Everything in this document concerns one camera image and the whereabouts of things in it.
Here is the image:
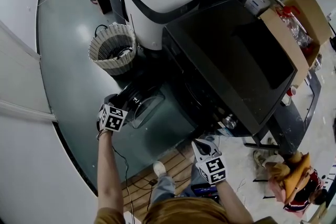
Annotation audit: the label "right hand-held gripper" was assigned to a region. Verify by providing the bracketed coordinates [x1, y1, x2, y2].
[191, 140, 227, 185]

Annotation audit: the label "red cup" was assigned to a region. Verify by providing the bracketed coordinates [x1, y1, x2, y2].
[286, 86, 299, 98]

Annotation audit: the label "clear jug with red cap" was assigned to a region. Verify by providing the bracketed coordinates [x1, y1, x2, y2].
[275, 4, 300, 25]

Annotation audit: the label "large black machine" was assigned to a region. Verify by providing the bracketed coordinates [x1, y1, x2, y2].
[161, 0, 299, 137]

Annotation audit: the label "person's white shoe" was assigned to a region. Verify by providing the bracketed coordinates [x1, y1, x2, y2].
[153, 161, 167, 178]

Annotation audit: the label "person's brown shirt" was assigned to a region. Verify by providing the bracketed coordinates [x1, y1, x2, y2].
[94, 196, 279, 224]

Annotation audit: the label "pink seat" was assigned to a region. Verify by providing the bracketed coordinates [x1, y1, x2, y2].
[269, 178, 289, 202]

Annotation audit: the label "person's grey jeans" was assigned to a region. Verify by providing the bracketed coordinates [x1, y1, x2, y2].
[151, 162, 220, 208]

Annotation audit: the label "white packet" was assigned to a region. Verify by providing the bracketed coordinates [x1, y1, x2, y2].
[245, 0, 271, 17]

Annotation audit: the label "cardboard box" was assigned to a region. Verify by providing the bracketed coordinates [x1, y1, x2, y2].
[258, 0, 333, 88]

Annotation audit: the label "person's left forearm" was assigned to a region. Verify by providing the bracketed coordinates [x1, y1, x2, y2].
[96, 128, 126, 212]

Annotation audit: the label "person's right forearm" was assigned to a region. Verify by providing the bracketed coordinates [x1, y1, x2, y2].
[215, 179, 255, 224]

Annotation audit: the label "woven laundry basket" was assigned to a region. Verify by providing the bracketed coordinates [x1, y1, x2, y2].
[88, 23, 138, 77]

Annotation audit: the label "white cable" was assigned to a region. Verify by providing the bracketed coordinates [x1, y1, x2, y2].
[235, 178, 248, 206]

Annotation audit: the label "blue device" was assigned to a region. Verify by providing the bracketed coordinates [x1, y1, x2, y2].
[190, 183, 220, 200]

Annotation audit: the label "black low table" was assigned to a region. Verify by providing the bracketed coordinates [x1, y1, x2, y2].
[244, 68, 322, 153]

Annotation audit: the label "black cable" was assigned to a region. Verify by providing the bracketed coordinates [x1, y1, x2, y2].
[111, 145, 130, 218]

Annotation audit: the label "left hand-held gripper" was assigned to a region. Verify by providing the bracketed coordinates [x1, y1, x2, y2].
[97, 98, 129, 133]

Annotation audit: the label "wooden floor mat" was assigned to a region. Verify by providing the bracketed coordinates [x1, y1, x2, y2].
[122, 149, 196, 218]

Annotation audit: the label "black machine door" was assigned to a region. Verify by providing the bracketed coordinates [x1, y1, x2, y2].
[115, 80, 166, 129]

